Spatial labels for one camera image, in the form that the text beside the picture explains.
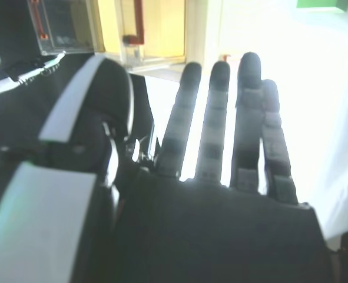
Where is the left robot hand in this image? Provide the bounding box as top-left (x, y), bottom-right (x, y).
top-left (0, 52), bottom-right (337, 283)

